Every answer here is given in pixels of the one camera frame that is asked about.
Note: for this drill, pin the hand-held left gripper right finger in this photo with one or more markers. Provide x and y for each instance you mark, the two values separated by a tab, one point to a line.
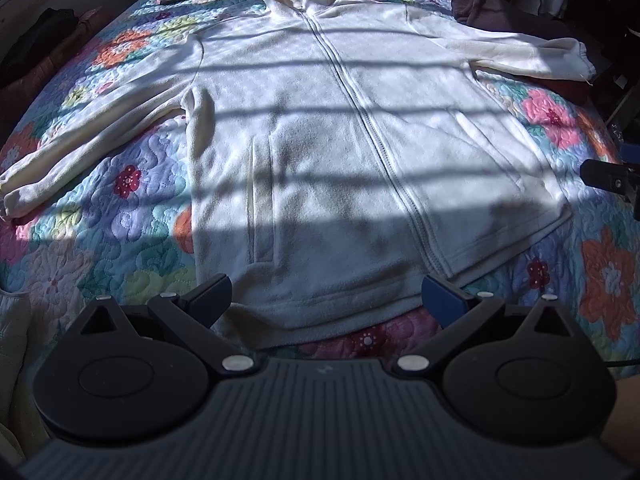
442	299

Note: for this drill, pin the black cloth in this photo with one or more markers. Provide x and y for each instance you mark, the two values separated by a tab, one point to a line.
37	40

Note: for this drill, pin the white fleece zip jacket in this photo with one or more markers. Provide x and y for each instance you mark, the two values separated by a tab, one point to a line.
310	160

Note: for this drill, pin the floral quilted bedspread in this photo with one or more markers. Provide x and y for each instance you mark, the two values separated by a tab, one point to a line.
125	220

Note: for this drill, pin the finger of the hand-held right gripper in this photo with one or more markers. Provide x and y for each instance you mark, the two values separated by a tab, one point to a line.
607	175

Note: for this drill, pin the dark brown folded garment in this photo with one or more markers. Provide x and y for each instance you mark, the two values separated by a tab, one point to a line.
492	15

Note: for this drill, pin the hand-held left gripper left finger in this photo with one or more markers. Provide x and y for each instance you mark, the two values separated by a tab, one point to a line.
210	296

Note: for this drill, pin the brown cushion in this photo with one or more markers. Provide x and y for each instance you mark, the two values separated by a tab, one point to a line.
47	67

